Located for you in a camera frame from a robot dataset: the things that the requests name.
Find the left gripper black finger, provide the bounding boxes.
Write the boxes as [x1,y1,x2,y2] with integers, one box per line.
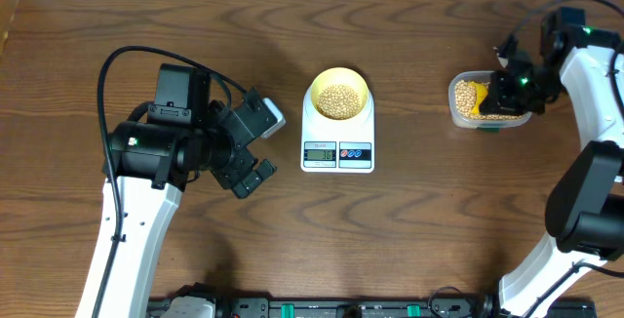
[255,159,277,179]
[231,171,263,199]

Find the yellow measuring scoop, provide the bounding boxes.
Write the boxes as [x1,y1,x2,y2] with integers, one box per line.
[469,81,488,115]

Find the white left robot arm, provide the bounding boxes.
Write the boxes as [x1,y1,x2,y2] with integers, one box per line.
[76,64,286,317]

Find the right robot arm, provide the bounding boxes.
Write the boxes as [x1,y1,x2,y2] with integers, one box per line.
[479,7,623,317]

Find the white digital kitchen scale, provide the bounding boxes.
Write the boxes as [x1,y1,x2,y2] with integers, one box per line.
[300,85,375,174]

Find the soybeans in bowl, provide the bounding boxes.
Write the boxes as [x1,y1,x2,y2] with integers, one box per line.
[317,85,361,120]

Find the yellow plastic bowl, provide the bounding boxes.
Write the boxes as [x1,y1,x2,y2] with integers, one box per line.
[310,67,371,120]

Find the clear plastic container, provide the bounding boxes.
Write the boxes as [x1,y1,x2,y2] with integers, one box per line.
[448,71,531,130]

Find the green tape strip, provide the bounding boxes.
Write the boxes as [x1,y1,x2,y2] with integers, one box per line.
[478,128,500,134]

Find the soybeans in container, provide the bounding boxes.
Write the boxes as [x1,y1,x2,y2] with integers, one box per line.
[454,80,520,121]

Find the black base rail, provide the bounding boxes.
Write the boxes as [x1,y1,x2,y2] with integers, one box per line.
[145,283,597,318]

